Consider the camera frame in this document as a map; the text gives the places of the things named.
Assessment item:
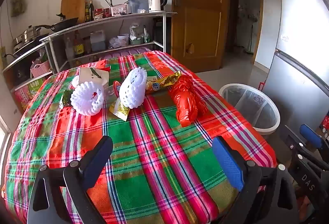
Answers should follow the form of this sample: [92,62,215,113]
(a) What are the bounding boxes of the dark wooden door frame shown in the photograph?
[229,0,264,65]

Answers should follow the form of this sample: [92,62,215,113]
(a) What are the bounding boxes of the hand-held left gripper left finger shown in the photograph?
[27,135,114,224]

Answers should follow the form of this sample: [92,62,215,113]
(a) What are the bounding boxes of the purple plastic stool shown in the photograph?
[103,46,155,59]

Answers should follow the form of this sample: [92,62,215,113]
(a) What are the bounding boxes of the grey plastic jerrycan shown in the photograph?
[90,30,106,52]

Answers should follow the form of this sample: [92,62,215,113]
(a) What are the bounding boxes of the white plastic tub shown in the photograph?
[118,33,130,46]

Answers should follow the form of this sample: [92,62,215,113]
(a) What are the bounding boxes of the clear plastic bottle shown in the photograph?
[65,37,75,60]

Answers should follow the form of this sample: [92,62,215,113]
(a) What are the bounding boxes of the beige printed pouch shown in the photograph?
[104,80,121,105]

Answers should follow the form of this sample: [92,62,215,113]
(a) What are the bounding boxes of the plaid tablecloth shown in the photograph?
[4,51,278,224]

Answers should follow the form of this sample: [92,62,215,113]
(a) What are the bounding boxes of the steel steamer pot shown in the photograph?
[13,25,43,47]

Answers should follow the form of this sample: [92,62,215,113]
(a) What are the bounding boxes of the black wok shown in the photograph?
[33,13,79,32]

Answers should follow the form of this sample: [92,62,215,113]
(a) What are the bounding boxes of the red green cardboard box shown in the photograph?
[14,78,48,111]

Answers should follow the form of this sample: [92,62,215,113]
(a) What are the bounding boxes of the red plastic bag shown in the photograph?
[168,75,209,127]

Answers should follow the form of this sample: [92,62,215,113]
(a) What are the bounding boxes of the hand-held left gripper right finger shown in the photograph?
[213,136,299,224]

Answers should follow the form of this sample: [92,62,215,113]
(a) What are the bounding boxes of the orange gold snack wrapper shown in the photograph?
[145,71,182,95]

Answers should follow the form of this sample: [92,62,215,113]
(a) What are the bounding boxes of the small yellow packet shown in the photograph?
[109,98,130,122]

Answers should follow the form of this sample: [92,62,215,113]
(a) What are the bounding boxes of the wooden door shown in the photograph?
[171,0,229,73]

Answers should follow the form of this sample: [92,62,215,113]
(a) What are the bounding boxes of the white metal shelf rack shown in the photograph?
[2,11,178,91]

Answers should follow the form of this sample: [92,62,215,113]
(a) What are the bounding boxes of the green packet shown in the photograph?
[59,89,75,109]

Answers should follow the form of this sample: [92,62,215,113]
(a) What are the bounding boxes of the dark oil bottle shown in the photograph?
[85,1,94,22]

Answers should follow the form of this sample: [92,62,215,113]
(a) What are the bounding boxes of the black induction cooker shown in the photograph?
[13,34,49,56]

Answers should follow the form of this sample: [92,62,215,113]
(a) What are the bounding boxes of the blue lidded plastic container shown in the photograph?
[125,0,149,14]

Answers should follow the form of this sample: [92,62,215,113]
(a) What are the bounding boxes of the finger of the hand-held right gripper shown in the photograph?
[299,123,329,155]
[280,125,329,172]

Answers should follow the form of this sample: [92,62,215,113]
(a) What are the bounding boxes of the white electric kettle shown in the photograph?
[148,0,168,13]

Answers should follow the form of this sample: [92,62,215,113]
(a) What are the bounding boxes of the crumpled clear plastic bag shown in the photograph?
[108,37,121,49]

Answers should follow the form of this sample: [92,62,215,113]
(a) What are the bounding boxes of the white plastic bag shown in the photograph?
[129,23,144,40]

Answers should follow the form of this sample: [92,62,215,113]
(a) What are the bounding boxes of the white trash bin clear liner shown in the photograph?
[218,83,280,141]

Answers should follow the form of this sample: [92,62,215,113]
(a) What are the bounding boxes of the small red container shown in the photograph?
[320,114,329,137]

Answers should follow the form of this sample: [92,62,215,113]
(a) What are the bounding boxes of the pink utensil box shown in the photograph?
[110,4,127,17]

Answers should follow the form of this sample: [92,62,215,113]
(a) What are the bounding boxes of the white foam fruit net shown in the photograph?
[71,82,105,116]
[119,67,148,109]

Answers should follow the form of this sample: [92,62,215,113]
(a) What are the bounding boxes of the white paper bag leaf print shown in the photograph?
[72,67,110,88]

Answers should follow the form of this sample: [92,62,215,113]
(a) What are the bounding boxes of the wooden cutting board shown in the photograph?
[60,0,87,24]

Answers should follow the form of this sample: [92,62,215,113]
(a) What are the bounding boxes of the hanging grey-green cloth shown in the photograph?
[10,0,26,18]

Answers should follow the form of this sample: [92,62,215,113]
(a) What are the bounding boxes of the pink plastic basket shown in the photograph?
[30,60,52,79]

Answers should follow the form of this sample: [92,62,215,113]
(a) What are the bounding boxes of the silver refrigerator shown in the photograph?
[262,0,329,134]

